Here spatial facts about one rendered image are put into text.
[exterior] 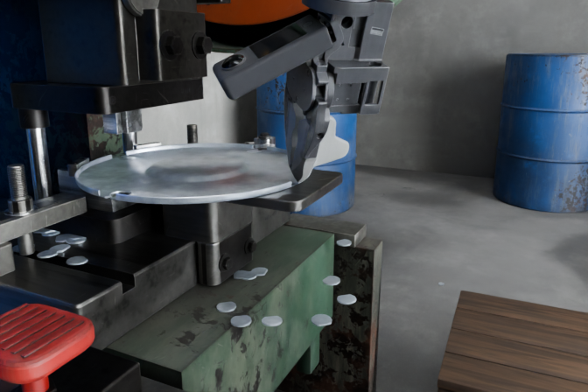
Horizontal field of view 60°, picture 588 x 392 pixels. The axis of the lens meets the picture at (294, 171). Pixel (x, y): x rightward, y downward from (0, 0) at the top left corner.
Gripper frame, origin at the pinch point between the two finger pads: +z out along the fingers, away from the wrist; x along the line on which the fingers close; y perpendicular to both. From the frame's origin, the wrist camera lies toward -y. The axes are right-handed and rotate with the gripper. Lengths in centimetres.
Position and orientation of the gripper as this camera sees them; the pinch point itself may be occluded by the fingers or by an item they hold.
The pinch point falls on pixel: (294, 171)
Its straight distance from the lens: 58.4
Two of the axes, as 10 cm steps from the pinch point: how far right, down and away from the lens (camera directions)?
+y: 9.3, -0.9, 3.6
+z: -1.2, 8.4, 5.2
